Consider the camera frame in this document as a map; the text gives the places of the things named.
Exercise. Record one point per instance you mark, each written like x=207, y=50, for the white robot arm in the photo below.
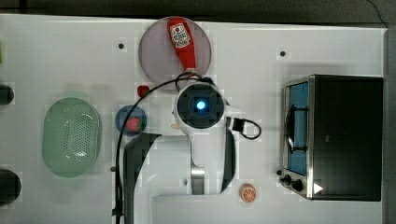
x=200, y=161

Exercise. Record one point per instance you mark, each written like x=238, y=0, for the black toaster oven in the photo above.
x=332, y=138

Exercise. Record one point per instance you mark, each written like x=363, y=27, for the red strawberry toy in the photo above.
x=142, y=90

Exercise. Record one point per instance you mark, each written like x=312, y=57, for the red fruit in cup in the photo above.
x=134, y=124

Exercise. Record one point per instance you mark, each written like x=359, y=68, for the pink round plate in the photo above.
x=158, y=59

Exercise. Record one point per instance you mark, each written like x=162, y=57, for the red ketchup bottle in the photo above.
x=182, y=41

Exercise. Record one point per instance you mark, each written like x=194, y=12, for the orange slice toy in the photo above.
x=247, y=193

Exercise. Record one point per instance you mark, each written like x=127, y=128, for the green perforated basket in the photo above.
x=71, y=137

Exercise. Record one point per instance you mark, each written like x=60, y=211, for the black round object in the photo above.
x=10, y=187

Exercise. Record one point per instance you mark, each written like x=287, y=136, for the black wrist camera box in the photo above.
x=238, y=125

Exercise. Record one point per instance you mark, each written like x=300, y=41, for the black cylinder post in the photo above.
x=6, y=95

